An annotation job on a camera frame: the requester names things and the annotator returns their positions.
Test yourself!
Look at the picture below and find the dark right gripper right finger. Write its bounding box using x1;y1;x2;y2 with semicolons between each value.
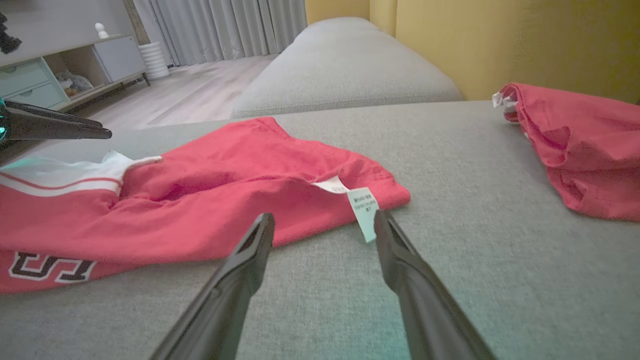
373;209;497;360

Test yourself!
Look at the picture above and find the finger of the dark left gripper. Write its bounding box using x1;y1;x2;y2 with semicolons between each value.
0;99;113;151

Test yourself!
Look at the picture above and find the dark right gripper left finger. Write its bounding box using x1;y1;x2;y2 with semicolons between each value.
150;212;276;360

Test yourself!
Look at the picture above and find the red jersey with white stripes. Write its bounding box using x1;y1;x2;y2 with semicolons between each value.
0;116;412;295

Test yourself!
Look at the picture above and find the crumpled red garment white tag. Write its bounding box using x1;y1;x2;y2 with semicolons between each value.
492;82;640;222

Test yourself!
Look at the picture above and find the grey plush toy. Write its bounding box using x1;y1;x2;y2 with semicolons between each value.
55;70;94;98

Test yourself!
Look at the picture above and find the grey fabric sofa seat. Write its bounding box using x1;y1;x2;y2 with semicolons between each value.
0;100;640;360

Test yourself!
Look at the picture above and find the grey sideboard with drawers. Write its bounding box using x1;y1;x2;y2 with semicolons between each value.
0;34;151;113

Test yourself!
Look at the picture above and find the white ribbed floor vase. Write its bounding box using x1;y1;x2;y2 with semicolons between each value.
138;42;171;81

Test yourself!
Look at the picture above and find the light grey pleated curtain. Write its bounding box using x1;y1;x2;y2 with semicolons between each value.
132;0;308;67

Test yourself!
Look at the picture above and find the grey sofa chaise cushion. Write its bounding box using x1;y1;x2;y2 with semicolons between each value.
231;16;464;120

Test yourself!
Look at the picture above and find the yellow upholstered sofa back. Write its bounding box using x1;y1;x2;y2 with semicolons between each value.
305;0;640;106

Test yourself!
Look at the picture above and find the black object on wall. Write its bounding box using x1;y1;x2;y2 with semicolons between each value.
0;12;22;55

